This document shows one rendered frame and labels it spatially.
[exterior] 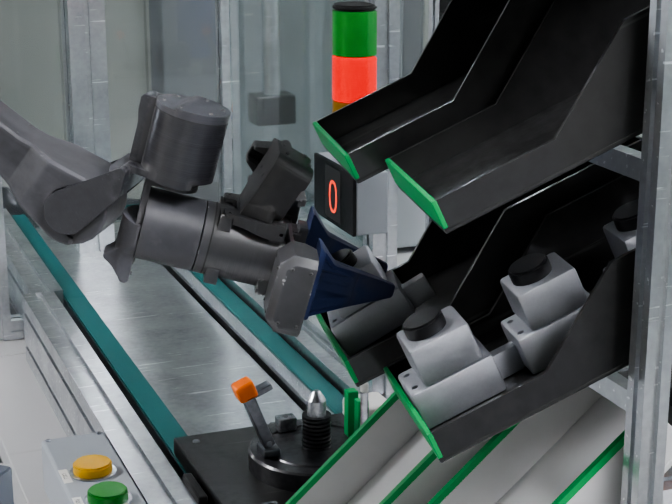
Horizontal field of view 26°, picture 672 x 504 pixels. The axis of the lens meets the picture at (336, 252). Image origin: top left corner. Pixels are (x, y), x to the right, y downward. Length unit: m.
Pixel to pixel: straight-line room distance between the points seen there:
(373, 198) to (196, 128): 0.53
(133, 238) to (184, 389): 0.76
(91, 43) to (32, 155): 1.29
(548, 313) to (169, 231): 0.30
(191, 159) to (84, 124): 1.34
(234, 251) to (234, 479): 0.42
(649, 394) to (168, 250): 0.38
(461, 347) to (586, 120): 0.18
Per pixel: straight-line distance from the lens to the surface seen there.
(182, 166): 1.10
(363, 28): 1.59
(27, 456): 1.84
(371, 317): 1.15
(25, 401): 2.01
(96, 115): 2.44
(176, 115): 1.09
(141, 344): 2.03
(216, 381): 1.89
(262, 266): 1.12
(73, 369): 1.83
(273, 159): 1.11
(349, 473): 1.28
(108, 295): 2.25
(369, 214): 1.59
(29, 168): 1.14
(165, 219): 1.11
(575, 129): 0.95
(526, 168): 0.94
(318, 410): 1.48
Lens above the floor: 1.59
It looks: 16 degrees down
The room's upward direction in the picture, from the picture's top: straight up
